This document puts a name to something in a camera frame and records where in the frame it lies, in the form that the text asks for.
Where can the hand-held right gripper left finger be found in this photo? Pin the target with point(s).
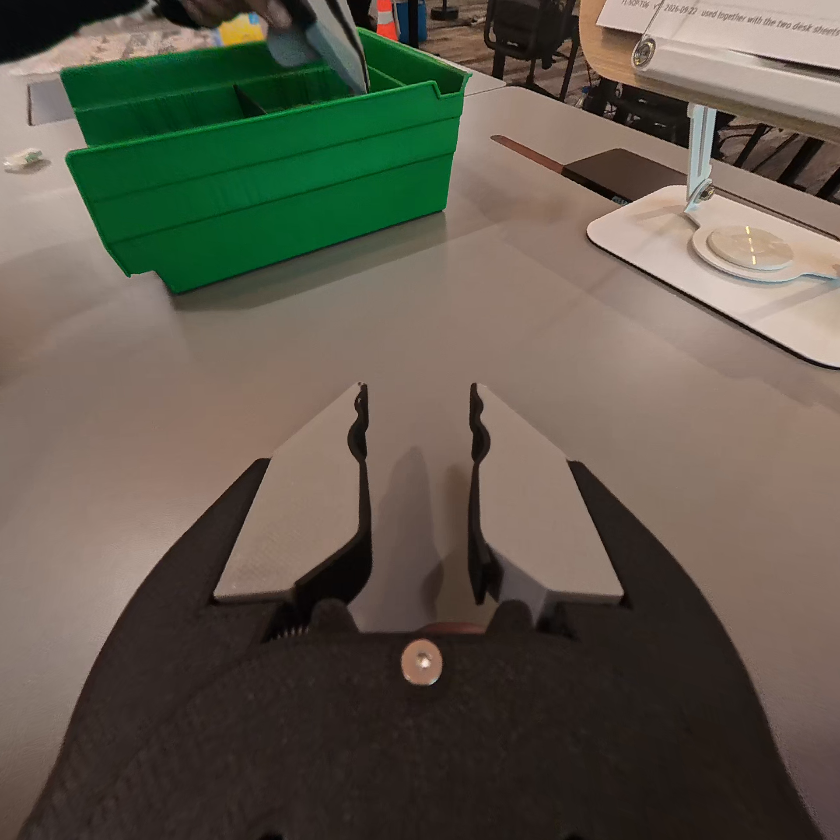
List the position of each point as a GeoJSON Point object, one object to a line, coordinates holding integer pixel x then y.
{"type": "Point", "coordinates": [289, 518]}

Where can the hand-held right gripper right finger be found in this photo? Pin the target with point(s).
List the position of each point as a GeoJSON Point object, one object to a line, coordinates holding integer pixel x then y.
{"type": "Point", "coordinates": [544, 525]}

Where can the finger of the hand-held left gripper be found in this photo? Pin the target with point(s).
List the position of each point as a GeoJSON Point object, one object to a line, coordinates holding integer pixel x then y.
{"type": "Point", "coordinates": [331, 39]}

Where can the green plastic object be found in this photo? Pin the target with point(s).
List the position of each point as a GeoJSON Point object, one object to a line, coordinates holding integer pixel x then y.
{"type": "Point", "coordinates": [262, 197]}

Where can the person's left hand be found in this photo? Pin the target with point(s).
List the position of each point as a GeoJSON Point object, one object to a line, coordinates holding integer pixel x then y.
{"type": "Point", "coordinates": [223, 10]}

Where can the orange traffic cone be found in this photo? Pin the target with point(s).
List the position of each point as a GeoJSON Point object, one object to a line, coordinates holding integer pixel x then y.
{"type": "Point", "coordinates": [386, 19]}

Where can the black bin divider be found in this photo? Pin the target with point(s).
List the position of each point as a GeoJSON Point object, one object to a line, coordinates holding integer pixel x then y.
{"type": "Point", "coordinates": [250, 102]}

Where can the printed paper sheet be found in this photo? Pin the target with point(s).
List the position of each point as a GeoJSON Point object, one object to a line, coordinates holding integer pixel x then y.
{"type": "Point", "coordinates": [118, 46]}

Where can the small white wrapper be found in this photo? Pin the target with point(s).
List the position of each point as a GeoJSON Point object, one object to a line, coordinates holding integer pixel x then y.
{"type": "Point", "coordinates": [23, 161]}

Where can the white metal stand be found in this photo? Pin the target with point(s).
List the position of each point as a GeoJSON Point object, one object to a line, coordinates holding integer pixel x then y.
{"type": "Point", "coordinates": [656, 249]}

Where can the black flat device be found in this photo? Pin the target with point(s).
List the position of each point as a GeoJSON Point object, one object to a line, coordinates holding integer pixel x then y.
{"type": "Point", "coordinates": [623, 174]}

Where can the printed instruction sheet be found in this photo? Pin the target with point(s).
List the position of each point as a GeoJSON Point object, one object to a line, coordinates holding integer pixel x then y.
{"type": "Point", "coordinates": [722, 26]}

